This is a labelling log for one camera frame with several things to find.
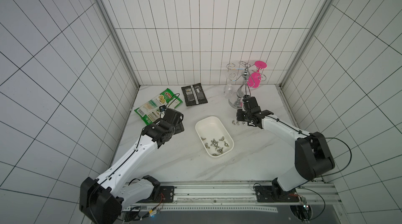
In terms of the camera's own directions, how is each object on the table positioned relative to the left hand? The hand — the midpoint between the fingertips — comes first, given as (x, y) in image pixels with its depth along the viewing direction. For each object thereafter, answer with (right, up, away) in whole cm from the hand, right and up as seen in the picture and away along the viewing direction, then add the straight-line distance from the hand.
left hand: (171, 128), depth 80 cm
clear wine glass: (+32, +21, +14) cm, 41 cm away
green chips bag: (-19, +7, +21) cm, 29 cm away
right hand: (+35, +7, +12) cm, 38 cm away
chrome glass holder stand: (+42, +30, +9) cm, 53 cm away
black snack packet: (+10, +18, +32) cm, 38 cm away
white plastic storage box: (+24, -8, +13) cm, 28 cm away
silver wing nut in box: (+17, -8, +11) cm, 21 cm away
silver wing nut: (+36, +1, +18) cm, 40 cm away
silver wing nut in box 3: (+30, -11, +10) cm, 33 cm away
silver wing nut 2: (+39, 0, +18) cm, 42 cm away
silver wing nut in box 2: (+23, -11, +10) cm, 27 cm away
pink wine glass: (+50, +29, +19) cm, 61 cm away
